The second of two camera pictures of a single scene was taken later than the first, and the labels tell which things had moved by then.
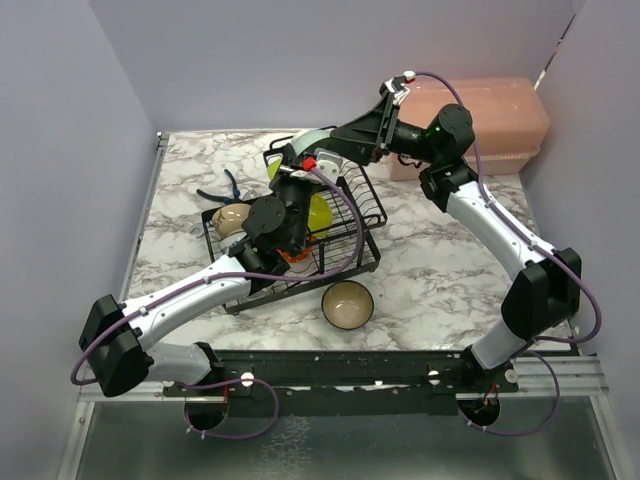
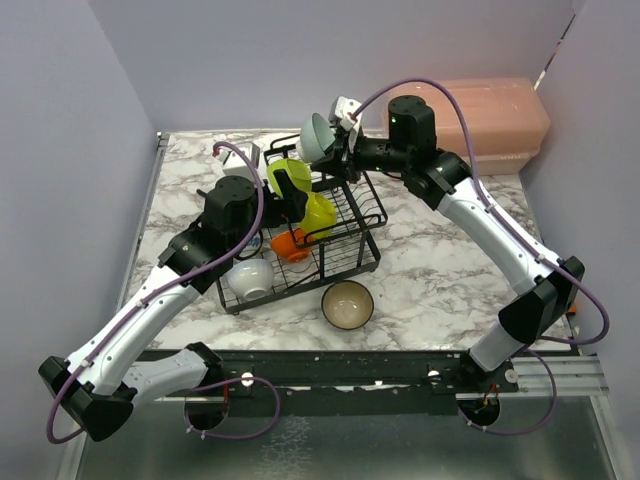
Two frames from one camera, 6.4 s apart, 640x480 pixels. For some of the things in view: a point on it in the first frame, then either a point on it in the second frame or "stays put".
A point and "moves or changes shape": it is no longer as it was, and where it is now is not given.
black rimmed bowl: x=347 y=304 stays put
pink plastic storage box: x=510 y=121 stays put
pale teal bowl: x=307 y=136 moves or changes shape
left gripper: x=290 y=181 -> x=290 y=207
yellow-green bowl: x=320 y=215 stays put
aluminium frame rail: x=576 y=376 stays put
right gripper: x=361 y=138 -> x=337 y=159
